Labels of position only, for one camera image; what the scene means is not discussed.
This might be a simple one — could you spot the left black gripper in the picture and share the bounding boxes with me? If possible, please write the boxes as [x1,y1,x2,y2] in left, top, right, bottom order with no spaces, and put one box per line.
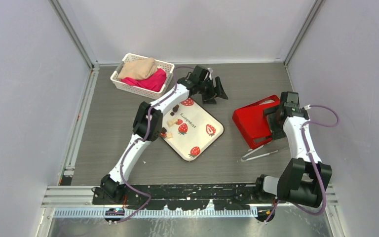
[198,77,228,105]

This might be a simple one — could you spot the red box lid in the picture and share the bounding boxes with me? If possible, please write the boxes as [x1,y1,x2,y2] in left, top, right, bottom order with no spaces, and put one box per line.
[232,95,280,149]

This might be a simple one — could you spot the metal tongs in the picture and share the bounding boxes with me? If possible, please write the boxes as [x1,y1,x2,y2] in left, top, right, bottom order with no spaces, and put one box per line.
[240,144,280,163]

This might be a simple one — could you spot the red chocolate box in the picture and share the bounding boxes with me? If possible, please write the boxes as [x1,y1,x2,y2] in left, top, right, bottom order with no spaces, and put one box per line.
[254,97,275,146]

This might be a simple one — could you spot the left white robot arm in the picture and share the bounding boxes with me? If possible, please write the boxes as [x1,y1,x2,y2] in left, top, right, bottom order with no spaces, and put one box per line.
[100,65,228,204]

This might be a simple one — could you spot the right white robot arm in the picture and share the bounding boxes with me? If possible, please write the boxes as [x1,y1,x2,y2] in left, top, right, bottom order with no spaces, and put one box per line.
[254,91,332,208]

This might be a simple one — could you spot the dark flower chocolate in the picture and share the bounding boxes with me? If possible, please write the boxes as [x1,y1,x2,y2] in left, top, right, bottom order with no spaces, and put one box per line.
[172,105,179,113]

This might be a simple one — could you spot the magenta cloth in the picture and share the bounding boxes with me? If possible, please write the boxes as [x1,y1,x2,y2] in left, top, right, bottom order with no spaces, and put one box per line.
[120,68,167,92]

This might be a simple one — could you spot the strawberry print white tray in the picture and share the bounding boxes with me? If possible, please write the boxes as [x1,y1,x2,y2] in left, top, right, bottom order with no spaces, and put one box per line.
[160,98,225,162]

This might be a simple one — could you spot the white plastic basket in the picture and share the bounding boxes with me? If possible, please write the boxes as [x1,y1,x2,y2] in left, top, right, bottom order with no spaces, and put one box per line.
[110,53,175,99]

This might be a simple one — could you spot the beige cloth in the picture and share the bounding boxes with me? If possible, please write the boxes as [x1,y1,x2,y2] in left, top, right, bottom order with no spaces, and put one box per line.
[117,58,157,80]

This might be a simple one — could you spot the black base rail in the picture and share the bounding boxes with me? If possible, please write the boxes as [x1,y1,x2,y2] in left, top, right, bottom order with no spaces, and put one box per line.
[92,183,275,211]

